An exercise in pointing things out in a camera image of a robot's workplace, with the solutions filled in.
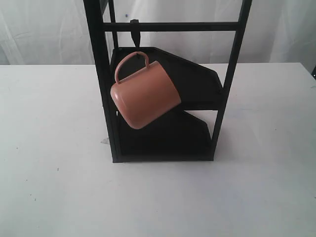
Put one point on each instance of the white backdrop curtain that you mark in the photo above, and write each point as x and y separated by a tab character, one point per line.
55	31

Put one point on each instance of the black metal shelf rack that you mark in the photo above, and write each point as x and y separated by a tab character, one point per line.
190	130

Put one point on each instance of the clear tape piece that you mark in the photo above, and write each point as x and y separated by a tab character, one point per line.
105	141

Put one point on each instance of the pink ceramic mug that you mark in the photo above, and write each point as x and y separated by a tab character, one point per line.
145	95

